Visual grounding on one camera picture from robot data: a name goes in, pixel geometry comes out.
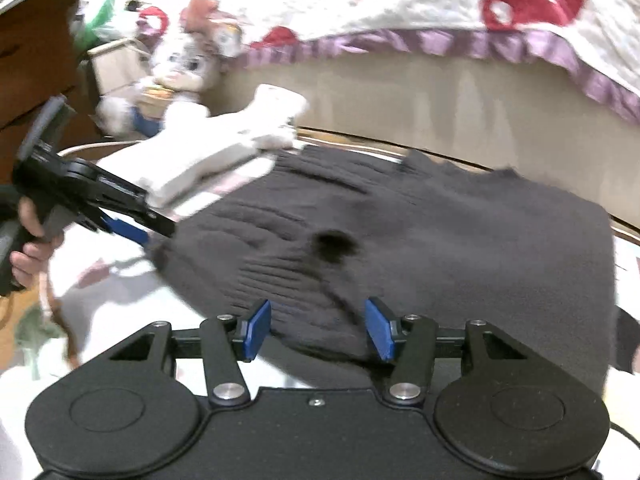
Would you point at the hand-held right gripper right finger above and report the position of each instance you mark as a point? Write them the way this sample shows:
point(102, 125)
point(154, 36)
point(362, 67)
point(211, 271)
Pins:
point(379, 330)

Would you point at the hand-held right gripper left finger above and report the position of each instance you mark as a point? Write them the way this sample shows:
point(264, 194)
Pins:
point(257, 332)

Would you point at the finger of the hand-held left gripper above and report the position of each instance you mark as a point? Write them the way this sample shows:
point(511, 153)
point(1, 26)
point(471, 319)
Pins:
point(127, 230)
point(145, 207)

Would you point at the dark grey knit sweater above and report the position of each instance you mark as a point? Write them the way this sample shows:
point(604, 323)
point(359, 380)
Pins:
point(450, 240)

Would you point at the person's left hand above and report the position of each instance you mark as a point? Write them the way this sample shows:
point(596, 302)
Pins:
point(32, 255)

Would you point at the white folded garment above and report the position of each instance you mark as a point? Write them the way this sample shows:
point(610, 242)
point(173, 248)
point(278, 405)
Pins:
point(210, 140)

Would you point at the brown wooden cabinet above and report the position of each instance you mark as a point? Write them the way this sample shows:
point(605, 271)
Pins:
point(30, 50)

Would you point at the grey plush bunny toy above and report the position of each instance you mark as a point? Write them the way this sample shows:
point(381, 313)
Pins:
point(185, 65)

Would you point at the green plastic bag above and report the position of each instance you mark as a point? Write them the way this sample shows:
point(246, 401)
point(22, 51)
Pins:
point(102, 15)

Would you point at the white quilt purple ruffle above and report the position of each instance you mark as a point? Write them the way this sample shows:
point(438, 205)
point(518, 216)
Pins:
point(375, 0)

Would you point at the beige bed frame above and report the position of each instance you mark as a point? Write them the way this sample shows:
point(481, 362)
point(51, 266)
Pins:
point(450, 100)

